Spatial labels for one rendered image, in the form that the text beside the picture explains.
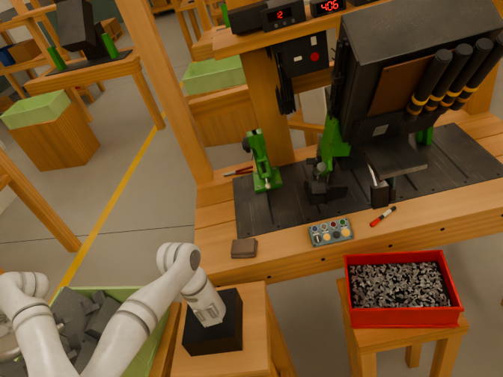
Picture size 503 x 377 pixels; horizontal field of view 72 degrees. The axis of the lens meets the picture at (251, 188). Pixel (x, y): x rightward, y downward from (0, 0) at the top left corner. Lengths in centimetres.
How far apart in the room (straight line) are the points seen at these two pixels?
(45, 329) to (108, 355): 13
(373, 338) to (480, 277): 129
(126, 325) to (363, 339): 74
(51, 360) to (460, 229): 132
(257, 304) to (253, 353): 17
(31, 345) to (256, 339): 67
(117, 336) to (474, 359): 175
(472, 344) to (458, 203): 92
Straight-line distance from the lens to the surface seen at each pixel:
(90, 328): 142
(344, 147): 135
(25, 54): 685
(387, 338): 124
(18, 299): 90
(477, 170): 165
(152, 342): 138
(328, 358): 209
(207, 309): 111
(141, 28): 150
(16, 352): 127
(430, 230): 143
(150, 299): 85
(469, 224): 150
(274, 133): 167
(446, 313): 121
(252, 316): 126
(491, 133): 191
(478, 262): 248
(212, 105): 168
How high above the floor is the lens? 192
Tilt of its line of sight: 39 degrees down
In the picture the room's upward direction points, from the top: 18 degrees counter-clockwise
